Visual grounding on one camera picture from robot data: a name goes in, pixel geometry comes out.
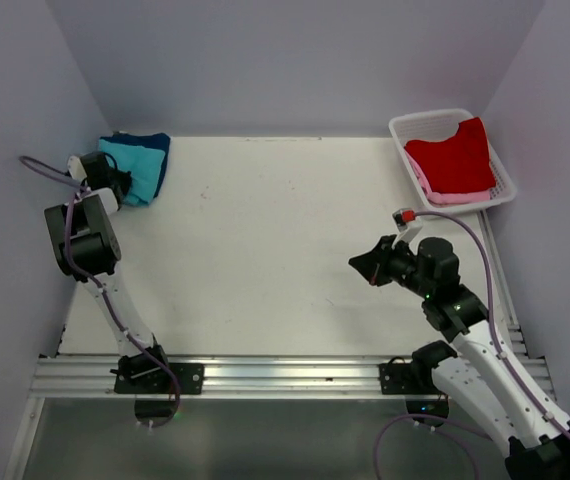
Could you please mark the aluminium mounting rail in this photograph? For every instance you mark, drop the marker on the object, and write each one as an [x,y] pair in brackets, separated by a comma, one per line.
[266,308]

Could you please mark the folded navy blue t shirt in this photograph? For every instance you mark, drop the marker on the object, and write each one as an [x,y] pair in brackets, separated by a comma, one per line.
[162,155]

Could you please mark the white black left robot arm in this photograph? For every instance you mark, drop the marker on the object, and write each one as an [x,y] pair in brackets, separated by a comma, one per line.
[86,248]

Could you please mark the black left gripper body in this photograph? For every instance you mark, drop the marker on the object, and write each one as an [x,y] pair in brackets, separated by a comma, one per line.
[121,178]

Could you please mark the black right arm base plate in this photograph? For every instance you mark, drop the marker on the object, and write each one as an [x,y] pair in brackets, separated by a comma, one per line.
[399,377]

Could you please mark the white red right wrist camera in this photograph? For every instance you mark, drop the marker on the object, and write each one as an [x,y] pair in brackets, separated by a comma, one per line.
[408,225]

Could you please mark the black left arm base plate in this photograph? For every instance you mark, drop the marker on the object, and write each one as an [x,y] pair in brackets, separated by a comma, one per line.
[139,375]

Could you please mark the turquoise t shirt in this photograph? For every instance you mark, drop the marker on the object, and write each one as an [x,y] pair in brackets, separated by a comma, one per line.
[137,165]

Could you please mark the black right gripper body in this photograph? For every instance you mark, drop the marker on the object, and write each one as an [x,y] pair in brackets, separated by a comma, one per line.
[400,266]

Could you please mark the pink t shirt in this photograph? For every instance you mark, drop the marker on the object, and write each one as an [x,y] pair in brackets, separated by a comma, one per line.
[445,199]

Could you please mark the red t shirt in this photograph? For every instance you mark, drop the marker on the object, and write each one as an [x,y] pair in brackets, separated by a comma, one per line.
[459,164]

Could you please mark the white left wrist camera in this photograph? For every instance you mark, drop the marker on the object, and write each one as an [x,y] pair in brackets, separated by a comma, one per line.
[76,169]

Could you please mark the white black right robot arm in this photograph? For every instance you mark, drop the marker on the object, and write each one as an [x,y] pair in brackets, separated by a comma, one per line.
[472,364]

